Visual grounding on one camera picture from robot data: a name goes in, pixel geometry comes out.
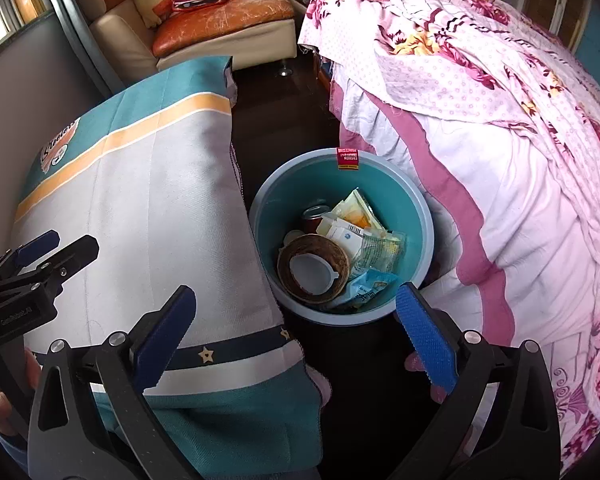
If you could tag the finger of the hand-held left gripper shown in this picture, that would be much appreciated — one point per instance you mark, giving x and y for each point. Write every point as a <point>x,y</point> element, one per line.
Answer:
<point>75,255</point>
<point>37,247</point>

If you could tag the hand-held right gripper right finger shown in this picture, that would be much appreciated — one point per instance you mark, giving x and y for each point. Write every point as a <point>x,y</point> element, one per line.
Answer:
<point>425,335</point>

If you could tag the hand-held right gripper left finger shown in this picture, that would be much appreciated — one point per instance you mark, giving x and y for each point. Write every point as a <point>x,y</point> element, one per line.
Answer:
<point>165,330</point>

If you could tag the light blue milk carton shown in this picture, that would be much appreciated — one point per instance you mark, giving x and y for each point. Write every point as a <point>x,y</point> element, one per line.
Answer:
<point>370,287</point>

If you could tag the clear plastic wrapper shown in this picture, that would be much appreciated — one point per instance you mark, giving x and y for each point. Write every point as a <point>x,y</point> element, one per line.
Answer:
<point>380,252</point>

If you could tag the brown tape roll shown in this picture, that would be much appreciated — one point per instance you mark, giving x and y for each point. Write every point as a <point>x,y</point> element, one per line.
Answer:
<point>330,255</point>

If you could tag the white cylindrical bottle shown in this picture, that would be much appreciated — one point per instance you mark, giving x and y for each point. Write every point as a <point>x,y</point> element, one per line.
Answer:
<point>342,240</point>

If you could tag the cream and orange snack wrapper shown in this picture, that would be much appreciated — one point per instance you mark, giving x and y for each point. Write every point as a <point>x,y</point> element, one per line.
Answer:
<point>352,207</point>

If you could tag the red drink can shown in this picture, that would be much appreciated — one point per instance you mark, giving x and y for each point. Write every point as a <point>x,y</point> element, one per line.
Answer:
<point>312,220</point>

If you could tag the teal plastic bin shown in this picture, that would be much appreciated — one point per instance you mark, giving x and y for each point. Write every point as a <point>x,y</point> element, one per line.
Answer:
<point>280,190</point>

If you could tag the teal and grey printed blanket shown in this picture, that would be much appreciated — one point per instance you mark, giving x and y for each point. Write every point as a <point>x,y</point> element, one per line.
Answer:
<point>155,210</point>

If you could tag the pink floral bedsheet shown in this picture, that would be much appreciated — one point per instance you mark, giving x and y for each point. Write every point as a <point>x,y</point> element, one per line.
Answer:
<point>505,160</point>

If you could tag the cream leather sofa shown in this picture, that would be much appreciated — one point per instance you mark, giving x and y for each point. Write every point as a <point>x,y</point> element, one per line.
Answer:
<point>230,55</point>

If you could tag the orange seat cushion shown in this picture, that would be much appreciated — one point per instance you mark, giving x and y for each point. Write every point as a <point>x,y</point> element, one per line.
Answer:
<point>220,25</point>

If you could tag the brown wooden door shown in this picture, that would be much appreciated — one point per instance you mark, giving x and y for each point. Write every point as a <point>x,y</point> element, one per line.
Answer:
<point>545,10</point>

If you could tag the wooden bed frame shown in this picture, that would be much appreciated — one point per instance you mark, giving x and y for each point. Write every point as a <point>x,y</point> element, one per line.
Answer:
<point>322,72</point>

